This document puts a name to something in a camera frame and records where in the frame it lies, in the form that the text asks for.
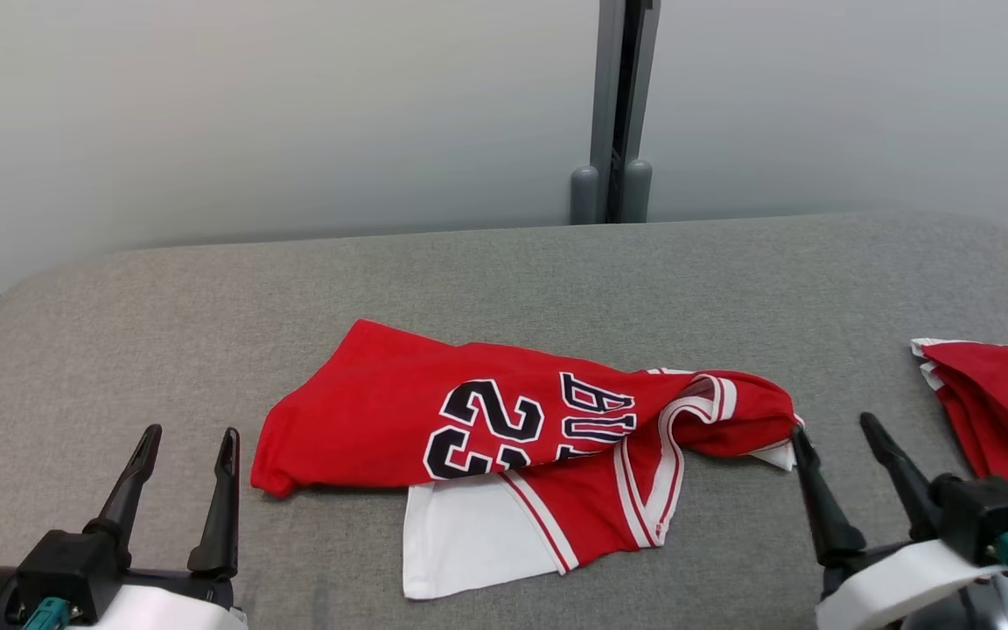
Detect grey partition post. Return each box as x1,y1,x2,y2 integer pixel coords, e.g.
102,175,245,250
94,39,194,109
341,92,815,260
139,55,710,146
569,0,662,226

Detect red white basketball jersey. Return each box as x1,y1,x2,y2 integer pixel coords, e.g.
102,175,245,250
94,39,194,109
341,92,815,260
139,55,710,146
250,318,805,601

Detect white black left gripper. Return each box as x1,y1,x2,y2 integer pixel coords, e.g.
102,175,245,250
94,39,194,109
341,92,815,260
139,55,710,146
0,424,248,630

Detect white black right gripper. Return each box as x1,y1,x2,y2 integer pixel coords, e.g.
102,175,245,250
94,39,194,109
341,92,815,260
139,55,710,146
791,412,1008,630

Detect red shorts with white stripe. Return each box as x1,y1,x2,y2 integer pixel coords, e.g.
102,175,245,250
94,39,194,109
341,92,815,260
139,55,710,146
910,338,1008,515

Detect teal plug black left cable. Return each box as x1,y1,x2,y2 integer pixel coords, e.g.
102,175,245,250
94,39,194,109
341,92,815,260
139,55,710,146
23,597,71,630

